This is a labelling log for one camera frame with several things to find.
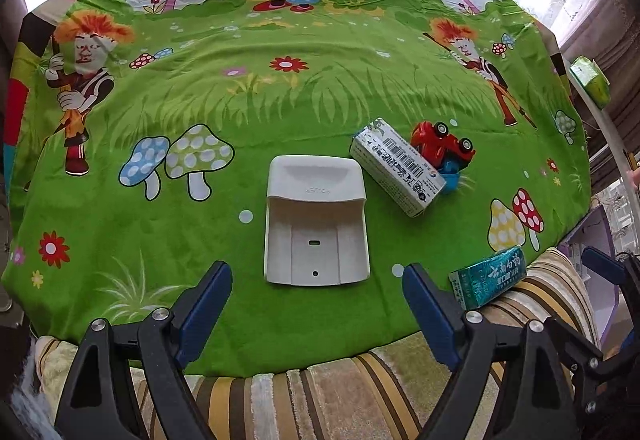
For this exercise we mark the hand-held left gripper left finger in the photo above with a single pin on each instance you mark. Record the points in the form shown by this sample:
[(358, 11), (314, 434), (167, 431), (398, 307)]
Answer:
[(205, 310)]

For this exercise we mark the purple cardboard box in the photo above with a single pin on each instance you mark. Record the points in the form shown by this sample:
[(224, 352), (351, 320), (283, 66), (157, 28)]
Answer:
[(597, 240)]

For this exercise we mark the teal toothpaste carton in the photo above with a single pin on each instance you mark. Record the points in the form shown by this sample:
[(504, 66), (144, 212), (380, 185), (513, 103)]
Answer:
[(487, 277)]

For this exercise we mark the green tissue pack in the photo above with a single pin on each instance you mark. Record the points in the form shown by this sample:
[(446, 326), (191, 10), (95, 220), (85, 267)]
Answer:
[(591, 79)]

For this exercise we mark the red toy car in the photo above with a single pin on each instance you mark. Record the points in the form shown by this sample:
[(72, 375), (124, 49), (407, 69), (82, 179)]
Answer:
[(440, 145)]

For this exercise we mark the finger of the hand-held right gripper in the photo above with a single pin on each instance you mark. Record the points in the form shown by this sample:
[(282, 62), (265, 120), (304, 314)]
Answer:
[(597, 261), (575, 342)]

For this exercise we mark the long white barcode carton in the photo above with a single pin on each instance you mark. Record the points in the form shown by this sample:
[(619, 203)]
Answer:
[(395, 167)]

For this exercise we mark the person's dark furry clothing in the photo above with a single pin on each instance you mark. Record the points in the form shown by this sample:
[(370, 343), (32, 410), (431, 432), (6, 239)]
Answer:
[(20, 400)]

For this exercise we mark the brown patterned curtain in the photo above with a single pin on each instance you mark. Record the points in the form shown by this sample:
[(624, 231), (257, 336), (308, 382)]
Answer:
[(605, 20)]

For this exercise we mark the green cartoon printed blanket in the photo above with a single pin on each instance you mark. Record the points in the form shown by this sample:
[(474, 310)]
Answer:
[(250, 120)]

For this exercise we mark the white plastic holder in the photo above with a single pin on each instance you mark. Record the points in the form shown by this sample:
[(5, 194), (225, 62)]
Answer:
[(315, 215)]

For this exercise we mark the white curved desk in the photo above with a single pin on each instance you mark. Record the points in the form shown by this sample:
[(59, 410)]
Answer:
[(607, 130)]

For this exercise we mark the striped tasselled sofa cover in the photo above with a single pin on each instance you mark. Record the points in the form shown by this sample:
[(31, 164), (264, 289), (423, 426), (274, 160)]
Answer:
[(320, 400)]

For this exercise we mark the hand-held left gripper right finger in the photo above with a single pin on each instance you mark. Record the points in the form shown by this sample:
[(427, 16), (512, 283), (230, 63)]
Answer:
[(430, 315)]

